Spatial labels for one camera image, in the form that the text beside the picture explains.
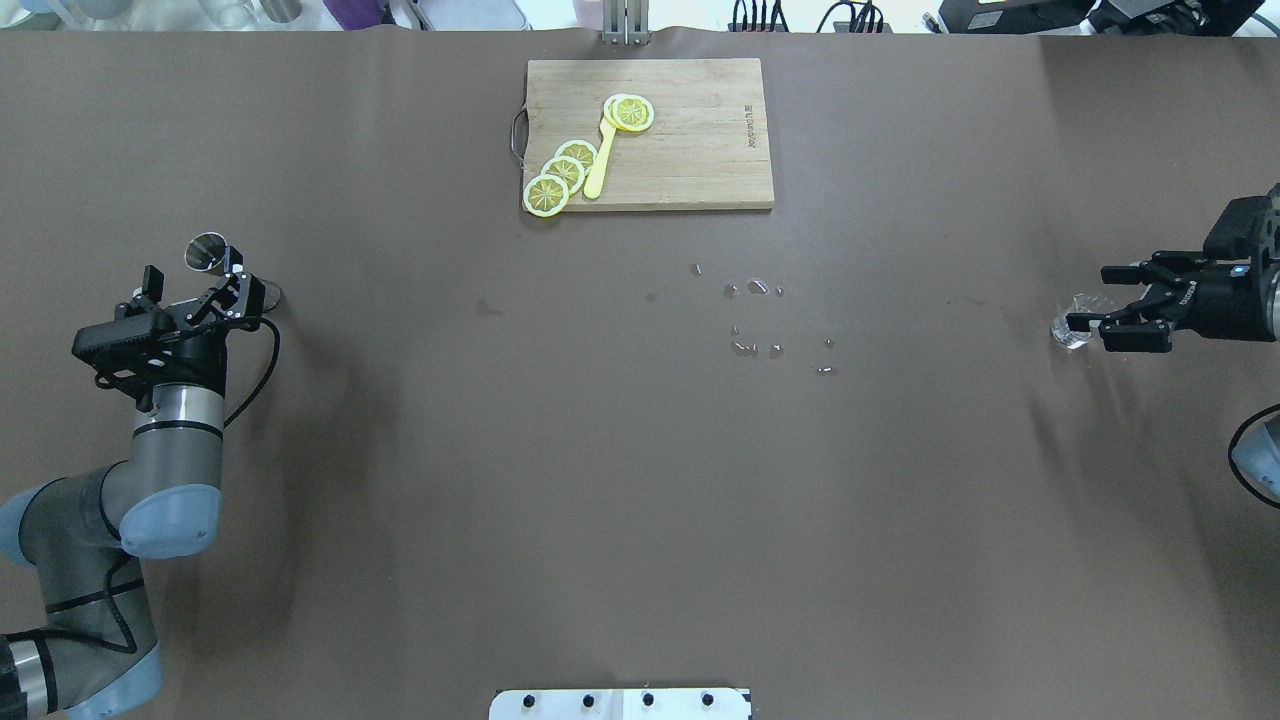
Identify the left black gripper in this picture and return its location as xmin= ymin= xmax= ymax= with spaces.
xmin=131 ymin=250 xmax=268 ymax=393

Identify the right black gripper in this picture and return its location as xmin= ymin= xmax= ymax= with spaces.
xmin=1065 ymin=250 xmax=1277 ymax=354

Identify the clear glass measuring cup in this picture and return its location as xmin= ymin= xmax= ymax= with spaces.
xmin=1050 ymin=292 xmax=1119 ymax=351

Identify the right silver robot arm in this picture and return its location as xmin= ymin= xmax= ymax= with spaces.
xmin=1064 ymin=250 xmax=1279 ymax=509

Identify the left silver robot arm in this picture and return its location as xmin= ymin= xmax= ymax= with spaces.
xmin=1 ymin=241 xmax=279 ymax=719

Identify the purple cloth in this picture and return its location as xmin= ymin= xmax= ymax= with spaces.
xmin=323 ymin=0 xmax=396 ymax=31

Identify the lemon slice outer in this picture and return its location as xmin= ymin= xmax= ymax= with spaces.
xmin=522 ymin=173 xmax=572 ymax=218

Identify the white kitchen scale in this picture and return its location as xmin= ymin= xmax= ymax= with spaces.
xmin=410 ymin=0 xmax=531 ymax=32

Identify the lemon slice middle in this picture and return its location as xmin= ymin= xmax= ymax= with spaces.
xmin=541 ymin=155 xmax=589 ymax=195

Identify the lemon slice on spoon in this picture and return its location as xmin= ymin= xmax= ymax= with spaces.
xmin=603 ymin=94 xmax=657 ymax=133

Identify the wooden cutting board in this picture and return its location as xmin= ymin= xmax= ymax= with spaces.
xmin=524 ymin=58 xmax=774 ymax=213

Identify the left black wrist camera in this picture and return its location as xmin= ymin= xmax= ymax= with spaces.
xmin=70 ymin=310 xmax=177 ymax=395

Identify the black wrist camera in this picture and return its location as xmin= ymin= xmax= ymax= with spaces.
xmin=1203 ymin=184 xmax=1279 ymax=263
xmin=70 ymin=310 xmax=177 ymax=395

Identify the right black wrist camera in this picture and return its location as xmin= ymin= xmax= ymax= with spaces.
xmin=1203 ymin=184 xmax=1279 ymax=263

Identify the aluminium frame post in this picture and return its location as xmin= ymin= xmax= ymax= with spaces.
xmin=602 ymin=0 xmax=652 ymax=47

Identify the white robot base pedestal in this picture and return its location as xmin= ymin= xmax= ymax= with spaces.
xmin=488 ymin=687 xmax=755 ymax=719

